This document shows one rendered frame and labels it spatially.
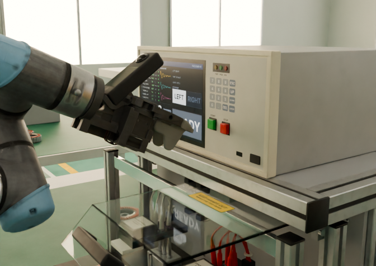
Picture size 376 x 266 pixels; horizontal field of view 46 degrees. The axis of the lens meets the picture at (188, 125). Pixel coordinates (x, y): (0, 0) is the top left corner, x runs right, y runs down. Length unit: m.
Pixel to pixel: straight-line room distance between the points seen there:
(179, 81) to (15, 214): 0.44
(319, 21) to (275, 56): 7.71
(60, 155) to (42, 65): 1.74
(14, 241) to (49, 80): 0.87
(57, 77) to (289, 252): 0.41
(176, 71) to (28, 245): 0.73
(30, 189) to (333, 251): 0.46
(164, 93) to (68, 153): 1.47
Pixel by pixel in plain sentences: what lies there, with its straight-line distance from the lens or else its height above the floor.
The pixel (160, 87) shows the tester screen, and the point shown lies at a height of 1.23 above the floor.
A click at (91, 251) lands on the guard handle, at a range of 0.63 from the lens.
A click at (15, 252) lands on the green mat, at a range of 1.36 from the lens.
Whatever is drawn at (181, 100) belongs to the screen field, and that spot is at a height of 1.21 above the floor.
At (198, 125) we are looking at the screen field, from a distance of 0.85.
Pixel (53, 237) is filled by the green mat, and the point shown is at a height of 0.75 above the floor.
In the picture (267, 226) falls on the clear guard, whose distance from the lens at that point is 0.68.
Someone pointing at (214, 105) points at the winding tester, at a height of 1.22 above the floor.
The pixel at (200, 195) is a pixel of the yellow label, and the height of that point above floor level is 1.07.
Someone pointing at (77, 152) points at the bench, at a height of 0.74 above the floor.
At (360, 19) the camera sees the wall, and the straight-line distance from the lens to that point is 8.22.
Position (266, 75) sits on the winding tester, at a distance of 0.70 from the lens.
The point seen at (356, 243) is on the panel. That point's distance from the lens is 0.80.
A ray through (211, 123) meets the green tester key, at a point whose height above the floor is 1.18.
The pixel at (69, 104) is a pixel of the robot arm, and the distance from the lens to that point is 0.65.
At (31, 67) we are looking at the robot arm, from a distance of 0.62.
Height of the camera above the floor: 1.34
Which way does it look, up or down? 11 degrees down
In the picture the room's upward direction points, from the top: straight up
